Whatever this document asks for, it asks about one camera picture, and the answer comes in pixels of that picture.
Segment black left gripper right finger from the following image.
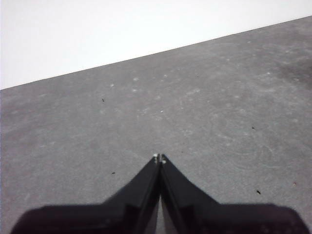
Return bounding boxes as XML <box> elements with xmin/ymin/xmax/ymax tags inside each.
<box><xmin>160</xmin><ymin>153</ymin><xmax>309</xmax><ymax>234</ymax></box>

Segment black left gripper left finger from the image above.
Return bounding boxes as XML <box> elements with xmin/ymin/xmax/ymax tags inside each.
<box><xmin>11</xmin><ymin>153</ymin><xmax>161</xmax><ymax>234</ymax></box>

